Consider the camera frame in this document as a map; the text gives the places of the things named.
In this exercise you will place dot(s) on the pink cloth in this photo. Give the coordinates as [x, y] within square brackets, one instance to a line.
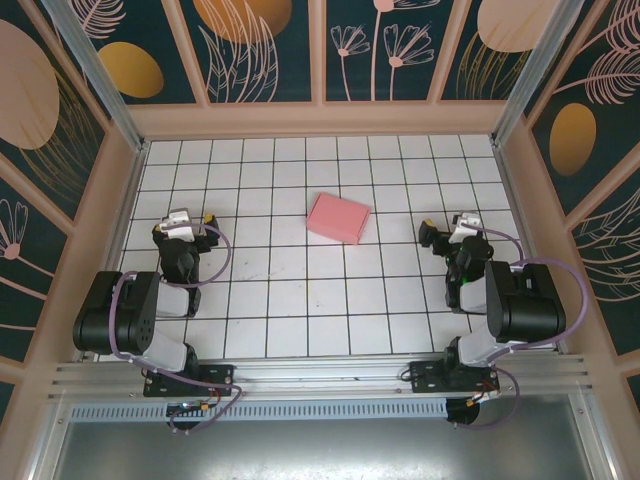
[337, 217]

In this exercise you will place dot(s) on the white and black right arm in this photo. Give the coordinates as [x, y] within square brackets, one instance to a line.
[530, 310]

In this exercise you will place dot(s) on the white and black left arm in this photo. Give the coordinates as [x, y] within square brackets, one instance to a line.
[115, 315]

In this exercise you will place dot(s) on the grey metal sheet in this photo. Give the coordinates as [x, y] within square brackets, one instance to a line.
[320, 450]

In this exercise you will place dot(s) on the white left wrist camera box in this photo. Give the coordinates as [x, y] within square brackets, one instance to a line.
[179, 224]

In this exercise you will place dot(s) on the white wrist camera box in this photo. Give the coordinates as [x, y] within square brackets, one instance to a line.
[179, 224]
[467, 222]

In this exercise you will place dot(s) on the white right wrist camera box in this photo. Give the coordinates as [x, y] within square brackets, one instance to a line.
[467, 222]

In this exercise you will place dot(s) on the aluminium side rail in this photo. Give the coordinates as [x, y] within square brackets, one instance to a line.
[111, 255]
[511, 200]

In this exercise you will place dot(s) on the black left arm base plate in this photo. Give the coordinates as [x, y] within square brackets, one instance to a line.
[220, 380]

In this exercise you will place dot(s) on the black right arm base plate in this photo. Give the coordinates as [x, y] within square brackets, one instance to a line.
[422, 377]

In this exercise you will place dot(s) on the wall panel with single flower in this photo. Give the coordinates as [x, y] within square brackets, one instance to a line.
[20, 250]

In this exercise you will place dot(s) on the wall panel with fern leaves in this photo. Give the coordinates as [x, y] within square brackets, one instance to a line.
[610, 260]

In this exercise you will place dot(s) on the aluminium frame post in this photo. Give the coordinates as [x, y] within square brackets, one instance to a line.
[47, 440]
[102, 85]
[519, 90]
[595, 440]

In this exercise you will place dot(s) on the wall panel with flower outlines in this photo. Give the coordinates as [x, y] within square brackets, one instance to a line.
[380, 75]

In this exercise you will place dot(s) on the wall panel with feather and oval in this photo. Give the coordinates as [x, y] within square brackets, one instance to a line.
[575, 135]

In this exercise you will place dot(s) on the wall panel with yellow oval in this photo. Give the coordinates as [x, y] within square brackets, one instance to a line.
[130, 70]

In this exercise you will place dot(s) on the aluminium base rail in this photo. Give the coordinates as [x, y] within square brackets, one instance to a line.
[320, 372]

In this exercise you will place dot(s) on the wall panel with large pink circle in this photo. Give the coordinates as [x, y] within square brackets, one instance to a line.
[25, 100]

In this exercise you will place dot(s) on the wall panel with leaf outlines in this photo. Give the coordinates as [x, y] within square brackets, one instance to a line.
[240, 30]

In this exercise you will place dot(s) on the wall panel with pale circle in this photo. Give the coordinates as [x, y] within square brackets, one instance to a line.
[500, 25]

